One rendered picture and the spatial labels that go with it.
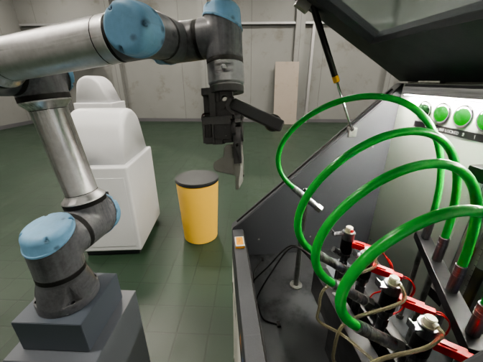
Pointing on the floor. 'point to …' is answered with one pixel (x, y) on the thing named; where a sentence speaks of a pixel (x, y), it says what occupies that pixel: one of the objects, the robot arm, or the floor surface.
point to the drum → (198, 205)
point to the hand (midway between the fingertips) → (241, 181)
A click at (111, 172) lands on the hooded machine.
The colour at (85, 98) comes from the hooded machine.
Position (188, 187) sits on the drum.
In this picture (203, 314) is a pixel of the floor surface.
